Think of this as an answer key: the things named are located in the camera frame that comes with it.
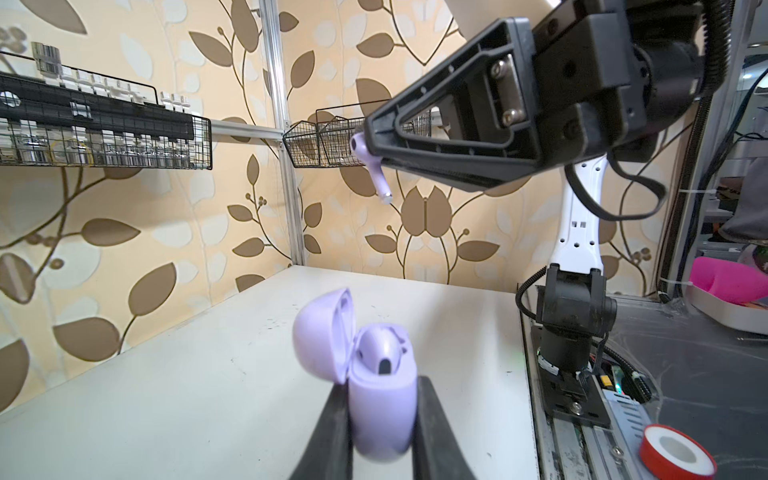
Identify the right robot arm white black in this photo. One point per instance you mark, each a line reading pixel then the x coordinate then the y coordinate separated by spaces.
pixel 684 51

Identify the pink object in tray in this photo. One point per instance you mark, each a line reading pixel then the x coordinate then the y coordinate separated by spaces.
pixel 731 282

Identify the purple round earbud case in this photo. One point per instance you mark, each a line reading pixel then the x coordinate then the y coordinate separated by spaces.
pixel 383 408

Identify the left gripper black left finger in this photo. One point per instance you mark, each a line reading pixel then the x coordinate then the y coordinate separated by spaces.
pixel 329 452

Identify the white round disc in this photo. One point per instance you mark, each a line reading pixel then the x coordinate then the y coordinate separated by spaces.
pixel 669 454

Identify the black wire basket wall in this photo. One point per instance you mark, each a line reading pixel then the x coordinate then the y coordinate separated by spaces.
pixel 322 141
pixel 129 154

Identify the black wire basket back wall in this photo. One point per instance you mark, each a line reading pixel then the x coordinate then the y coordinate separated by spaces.
pixel 129 154

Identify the black wire basket right wall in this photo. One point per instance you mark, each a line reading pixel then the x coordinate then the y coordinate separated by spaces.
pixel 322 141

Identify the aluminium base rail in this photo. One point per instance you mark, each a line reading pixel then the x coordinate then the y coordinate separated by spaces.
pixel 598 436

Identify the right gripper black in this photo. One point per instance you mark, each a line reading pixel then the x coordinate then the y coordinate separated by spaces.
pixel 470 121

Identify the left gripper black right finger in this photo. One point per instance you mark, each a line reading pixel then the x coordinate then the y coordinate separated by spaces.
pixel 436 453

